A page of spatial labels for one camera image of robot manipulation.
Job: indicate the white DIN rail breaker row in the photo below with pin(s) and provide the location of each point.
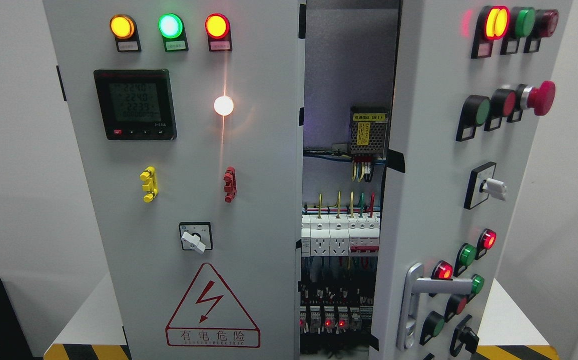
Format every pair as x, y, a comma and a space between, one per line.
343, 235

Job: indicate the white rotary selector switch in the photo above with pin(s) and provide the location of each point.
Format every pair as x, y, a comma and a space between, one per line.
196, 236

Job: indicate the yellow indicator lamp left door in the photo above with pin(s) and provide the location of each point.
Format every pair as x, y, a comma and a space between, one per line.
125, 32

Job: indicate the green indicator lamp left door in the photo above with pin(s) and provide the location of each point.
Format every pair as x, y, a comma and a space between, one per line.
172, 30

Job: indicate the red indicator lamp left door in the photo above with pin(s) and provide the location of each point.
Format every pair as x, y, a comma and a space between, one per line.
218, 29

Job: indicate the red terminal post pair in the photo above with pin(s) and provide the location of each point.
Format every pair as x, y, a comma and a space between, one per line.
230, 186

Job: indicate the black digital power meter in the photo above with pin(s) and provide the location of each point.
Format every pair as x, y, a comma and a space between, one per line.
136, 104

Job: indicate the lower relay and breaker row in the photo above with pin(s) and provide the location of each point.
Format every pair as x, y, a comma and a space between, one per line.
334, 310

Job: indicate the yellow terminal post pair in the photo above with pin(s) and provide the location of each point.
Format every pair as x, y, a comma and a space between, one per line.
150, 184

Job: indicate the red electrical hazard warning sticker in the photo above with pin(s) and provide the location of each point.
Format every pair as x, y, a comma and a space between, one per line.
210, 315

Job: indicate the grey cabinet door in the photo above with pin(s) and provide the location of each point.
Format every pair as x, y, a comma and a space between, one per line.
459, 63
254, 236

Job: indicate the white glowing indicator lamp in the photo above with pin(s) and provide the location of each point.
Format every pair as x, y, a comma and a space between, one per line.
223, 105

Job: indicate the metal mesh power supply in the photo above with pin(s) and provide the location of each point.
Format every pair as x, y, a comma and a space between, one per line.
368, 127

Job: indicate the silver door lever handle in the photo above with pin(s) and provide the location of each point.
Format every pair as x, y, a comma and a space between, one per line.
416, 284

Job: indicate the red mushroom emergency stop button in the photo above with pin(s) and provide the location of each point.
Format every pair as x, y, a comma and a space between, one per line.
537, 98

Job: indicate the white rotary switch right door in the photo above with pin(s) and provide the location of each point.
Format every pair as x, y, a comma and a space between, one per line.
482, 184

